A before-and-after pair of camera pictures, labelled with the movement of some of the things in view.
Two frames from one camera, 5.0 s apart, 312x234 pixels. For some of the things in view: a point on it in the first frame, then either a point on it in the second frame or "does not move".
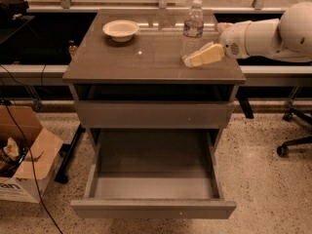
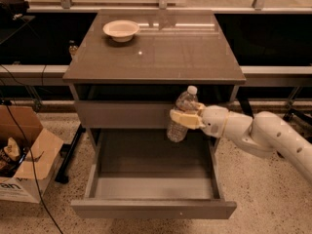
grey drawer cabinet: [134, 92] does not move
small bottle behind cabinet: [72, 47] does not move
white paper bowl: [121, 30] does not move
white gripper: [233, 39] -> [213, 121]
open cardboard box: [28, 154] does not move
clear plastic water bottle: [192, 36] -> [176, 132]
